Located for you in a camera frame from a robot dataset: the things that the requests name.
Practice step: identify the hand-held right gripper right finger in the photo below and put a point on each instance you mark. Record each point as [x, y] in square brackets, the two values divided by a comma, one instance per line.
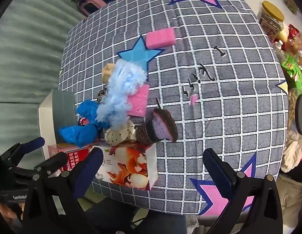
[219, 173]

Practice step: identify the beige fabric cushion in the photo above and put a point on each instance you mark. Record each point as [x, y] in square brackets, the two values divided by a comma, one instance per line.
[291, 158]

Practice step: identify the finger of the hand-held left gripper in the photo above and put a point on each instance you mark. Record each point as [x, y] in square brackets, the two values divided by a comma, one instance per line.
[35, 142]
[55, 159]

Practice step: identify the small pink scrap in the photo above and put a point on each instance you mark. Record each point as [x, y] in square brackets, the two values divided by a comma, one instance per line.
[193, 100]

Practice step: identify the purple brown knitted pouch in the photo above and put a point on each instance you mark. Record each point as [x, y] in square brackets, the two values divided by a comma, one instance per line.
[158, 126]

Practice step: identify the pink rectangular sponge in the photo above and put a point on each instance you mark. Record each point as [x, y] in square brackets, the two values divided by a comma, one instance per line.
[160, 37]

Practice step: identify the jar with gold lid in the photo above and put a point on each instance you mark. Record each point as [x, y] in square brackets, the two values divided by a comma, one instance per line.
[272, 17]

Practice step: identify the grey checkered star tablecloth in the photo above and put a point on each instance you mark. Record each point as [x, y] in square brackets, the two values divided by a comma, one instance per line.
[214, 126]

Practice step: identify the person's left hand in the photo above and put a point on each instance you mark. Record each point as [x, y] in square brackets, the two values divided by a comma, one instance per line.
[8, 215]

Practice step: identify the fox print tissue box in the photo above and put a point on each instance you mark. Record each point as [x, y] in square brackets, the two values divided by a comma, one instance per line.
[129, 168]

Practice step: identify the blue plastic shoe cover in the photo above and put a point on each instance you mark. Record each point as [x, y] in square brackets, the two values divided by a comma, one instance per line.
[77, 133]

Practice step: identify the pink glitter sponge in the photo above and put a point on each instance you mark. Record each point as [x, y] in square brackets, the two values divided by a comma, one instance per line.
[138, 101]

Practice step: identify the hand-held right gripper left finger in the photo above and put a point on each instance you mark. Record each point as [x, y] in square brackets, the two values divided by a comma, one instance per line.
[87, 173]

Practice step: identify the cream polka dot scrunchie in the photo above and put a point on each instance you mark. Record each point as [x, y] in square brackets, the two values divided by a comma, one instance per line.
[118, 133]

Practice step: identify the leopard print scrunchie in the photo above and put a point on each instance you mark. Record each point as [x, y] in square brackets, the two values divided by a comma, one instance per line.
[101, 95]

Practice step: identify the red cardboard box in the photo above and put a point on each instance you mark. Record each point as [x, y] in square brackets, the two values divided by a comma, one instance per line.
[73, 156]

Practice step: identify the light blue fluffy scrunchie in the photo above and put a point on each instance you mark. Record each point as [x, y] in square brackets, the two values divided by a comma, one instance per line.
[116, 97]

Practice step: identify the white grey storage box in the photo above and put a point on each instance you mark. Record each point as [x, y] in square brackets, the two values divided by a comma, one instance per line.
[63, 107]

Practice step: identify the green curtain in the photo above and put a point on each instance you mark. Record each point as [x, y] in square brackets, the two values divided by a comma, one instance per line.
[26, 53]

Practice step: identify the beige fabric scrunchie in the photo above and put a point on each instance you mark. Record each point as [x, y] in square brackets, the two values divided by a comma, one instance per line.
[107, 72]

